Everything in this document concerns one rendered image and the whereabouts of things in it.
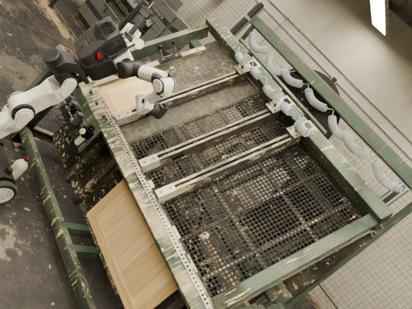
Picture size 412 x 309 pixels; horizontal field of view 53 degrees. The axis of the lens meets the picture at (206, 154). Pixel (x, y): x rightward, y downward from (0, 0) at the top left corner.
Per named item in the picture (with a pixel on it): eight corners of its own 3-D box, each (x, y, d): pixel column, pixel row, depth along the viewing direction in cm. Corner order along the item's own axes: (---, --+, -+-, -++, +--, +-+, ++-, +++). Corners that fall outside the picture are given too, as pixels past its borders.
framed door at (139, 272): (87, 214, 308) (86, 213, 306) (138, 167, 295) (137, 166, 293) (133, 325, 261) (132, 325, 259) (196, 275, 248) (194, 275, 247)
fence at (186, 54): (95, 84, 319) (94, 81, 316) (203, 49, 347) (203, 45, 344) (97, 89, 317) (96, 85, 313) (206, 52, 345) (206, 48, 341)
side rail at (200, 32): (86, 71, 337) (83, 61, 328) (205, 33, 369) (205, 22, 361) (89, 75, 334) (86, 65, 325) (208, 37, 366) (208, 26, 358)
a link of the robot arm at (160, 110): (159, 122, 276) (147, 119, 267) (153, 113, 281) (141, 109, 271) (171, 109, 272) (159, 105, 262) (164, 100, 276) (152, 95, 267)
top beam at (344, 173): (205, 27, 365) (205, 18, 357) (214, 24, 368) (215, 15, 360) (375, 227, 250) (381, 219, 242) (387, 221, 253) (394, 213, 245)
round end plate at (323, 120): (230, 110, 370) (299, 48, 352) (233, 113, 375) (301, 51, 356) (281, 176, 329) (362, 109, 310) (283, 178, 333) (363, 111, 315)
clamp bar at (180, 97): (114, 119, 298) (108, 95, 279) (252, 68, 333) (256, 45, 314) (119, 128, 293) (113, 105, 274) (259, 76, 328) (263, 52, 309)
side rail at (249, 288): (209, 304, 227) (210, 298, 218) (363, 221, 259) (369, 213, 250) (217, 317, 223) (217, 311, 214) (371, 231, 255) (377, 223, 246)
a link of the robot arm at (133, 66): (134, 66, 245) (119, 61, 252) (134, 81, 249) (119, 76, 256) (148, 64, 253) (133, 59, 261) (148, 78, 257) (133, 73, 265)
